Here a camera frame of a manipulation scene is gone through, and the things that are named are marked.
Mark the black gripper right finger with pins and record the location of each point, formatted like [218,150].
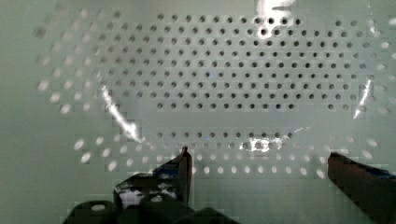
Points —
[372,189]

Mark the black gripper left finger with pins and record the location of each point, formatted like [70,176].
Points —
[172,178]

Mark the green plastic strainer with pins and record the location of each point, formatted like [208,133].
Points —
[260,92]

